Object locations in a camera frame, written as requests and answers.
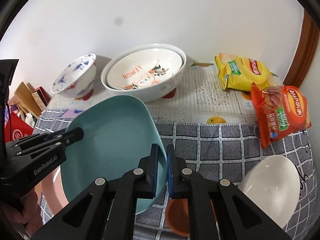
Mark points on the teal square plate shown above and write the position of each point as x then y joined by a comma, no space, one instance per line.
118,132

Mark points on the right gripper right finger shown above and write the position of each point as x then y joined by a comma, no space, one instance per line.
217,209

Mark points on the red chips bag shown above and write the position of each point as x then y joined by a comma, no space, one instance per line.
281,110

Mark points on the red paper bag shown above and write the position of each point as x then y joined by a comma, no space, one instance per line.
16,128

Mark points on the grey checked tablecloth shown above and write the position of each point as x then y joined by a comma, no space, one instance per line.
217,151

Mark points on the person's left hand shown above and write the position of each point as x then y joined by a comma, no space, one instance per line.
31,214

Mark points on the white ceramic bowl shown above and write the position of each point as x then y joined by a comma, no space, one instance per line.
274,186

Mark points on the large white outer bowl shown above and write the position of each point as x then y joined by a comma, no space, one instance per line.
148,72

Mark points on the brown clay bowl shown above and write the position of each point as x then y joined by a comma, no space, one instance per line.
177,217

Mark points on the patterned gift box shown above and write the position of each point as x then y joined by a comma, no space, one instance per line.
41,97

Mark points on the yellow chips bag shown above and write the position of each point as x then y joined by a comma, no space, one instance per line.
239,73

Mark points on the brown wooden door frame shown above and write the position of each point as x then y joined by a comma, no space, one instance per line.
305,52

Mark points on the pink square plate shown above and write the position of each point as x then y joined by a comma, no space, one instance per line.
53,191

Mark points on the blue patterned white bowl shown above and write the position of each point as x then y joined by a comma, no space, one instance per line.
76,80

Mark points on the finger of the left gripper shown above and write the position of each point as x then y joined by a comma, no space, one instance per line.
36,142

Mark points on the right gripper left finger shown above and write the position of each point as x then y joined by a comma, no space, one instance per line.
106,209

